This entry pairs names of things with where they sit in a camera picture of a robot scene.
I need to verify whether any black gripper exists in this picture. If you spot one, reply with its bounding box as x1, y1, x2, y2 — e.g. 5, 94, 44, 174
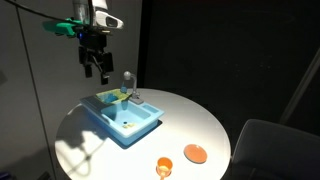
77, 29, 115, 86

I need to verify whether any blue toy cup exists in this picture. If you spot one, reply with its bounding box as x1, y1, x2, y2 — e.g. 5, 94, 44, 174
104, 93, 118, 104

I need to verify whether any light blue toy sink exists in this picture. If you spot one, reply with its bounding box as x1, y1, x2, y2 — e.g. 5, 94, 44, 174
79, 94, 165, 148

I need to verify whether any orange toy cup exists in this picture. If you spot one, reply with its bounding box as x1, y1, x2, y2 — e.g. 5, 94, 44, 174
155, 156, 174, 180

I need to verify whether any yellow green dish rack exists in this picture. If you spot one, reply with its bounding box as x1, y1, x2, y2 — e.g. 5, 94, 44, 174
95, 88, 133, 105

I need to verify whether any grey toy faucet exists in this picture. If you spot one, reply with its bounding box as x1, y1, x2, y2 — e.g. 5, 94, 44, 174
123, 71, 145, 105

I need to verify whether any black floor object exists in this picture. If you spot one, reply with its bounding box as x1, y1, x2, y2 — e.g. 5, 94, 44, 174
35, 170, 54, 180

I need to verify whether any orange toy plate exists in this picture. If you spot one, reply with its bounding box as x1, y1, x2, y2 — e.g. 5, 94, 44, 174
183, 143, 208, 164

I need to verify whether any dark blue bin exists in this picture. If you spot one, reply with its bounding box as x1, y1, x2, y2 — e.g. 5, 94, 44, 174
0, 170, 16, 180

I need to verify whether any grey chair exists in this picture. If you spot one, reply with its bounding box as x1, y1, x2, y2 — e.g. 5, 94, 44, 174
221, 118, 320, 180

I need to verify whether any grey metal pole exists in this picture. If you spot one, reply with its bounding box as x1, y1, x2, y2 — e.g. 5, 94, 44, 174
279, 46, 320, 126

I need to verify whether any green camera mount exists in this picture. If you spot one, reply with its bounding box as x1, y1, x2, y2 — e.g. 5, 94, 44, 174
42, 18, 84, 38

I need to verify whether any black cable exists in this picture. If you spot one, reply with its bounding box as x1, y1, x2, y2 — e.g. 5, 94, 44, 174
4, 0, 78, 23

